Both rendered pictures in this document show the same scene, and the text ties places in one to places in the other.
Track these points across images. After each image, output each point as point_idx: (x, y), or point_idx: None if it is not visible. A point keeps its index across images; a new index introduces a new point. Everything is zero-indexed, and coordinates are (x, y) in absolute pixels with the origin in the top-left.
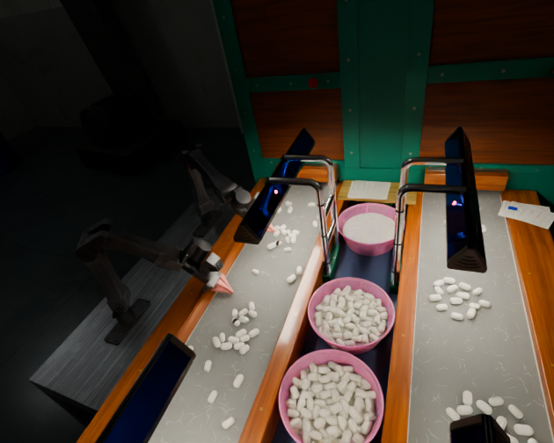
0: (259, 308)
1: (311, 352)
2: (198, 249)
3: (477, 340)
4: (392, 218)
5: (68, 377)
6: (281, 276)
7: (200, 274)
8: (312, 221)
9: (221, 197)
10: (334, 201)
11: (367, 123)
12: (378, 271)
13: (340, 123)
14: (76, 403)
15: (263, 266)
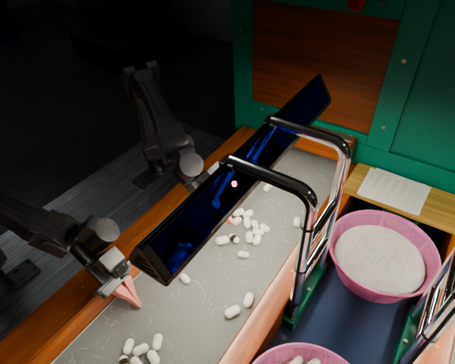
0: (167, 350)
1: None
2: (94, 235)
3: None
4: (419, 248)
5: None
6: (220, 300)
7: (92, 273)
8: (294, 215)
9: (162, 153)
10: (334, 212)
11: (425, 89)
12: (373, 334)
13: (380, 78)
14: None
15: (199, 271)
